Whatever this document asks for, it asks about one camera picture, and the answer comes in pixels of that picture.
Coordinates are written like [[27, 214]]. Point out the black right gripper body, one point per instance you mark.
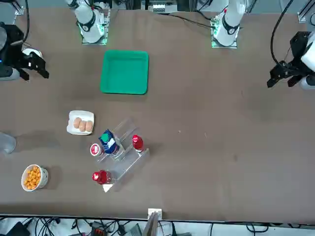
[[13, 37]]

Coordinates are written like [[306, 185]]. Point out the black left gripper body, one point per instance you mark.
[[299, 44]]

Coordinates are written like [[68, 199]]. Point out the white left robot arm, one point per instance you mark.
[[231, 24]]

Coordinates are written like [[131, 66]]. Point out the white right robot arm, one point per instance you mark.
[[88, 17]]

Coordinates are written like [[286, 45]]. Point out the white egg box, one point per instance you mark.
[[85, 115]]

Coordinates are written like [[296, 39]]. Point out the brown egg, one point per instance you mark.
[[82, 125], [77, 122], [88, 126]]

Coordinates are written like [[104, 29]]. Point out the orange snack pieces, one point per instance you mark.
[[32, 177]]

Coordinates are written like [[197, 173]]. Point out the white snack cup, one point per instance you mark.
[[44, 175]]

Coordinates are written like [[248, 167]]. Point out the green plastic tray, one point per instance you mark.
[[123, 73]]

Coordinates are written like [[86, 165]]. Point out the red white lidded yogurt cup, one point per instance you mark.
[[95, 149]]

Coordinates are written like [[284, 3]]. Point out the blue white milk carton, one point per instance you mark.
[[109, 145]]

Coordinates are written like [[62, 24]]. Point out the red bottle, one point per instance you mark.
[[101, 176], [137, 142]]

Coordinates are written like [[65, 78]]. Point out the grey power strip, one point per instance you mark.
[[158, 6]]

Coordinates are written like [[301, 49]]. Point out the clear acrylic shelf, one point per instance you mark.
[[130, 167]]

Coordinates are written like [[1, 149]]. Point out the black power adapter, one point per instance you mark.
[[17, 229]]

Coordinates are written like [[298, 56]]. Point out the aluminium frame profile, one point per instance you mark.
[[304, 12], [19, 7]]

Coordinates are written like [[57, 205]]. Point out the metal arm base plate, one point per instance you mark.
[[215, 46], [86, 43]]

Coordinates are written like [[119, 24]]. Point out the power strip with red switch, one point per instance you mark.
[[98, 231]]

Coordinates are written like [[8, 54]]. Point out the white table bracket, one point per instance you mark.
[[155, 211]]

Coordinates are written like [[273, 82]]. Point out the grey camera post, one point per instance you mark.
[[150, 225]]

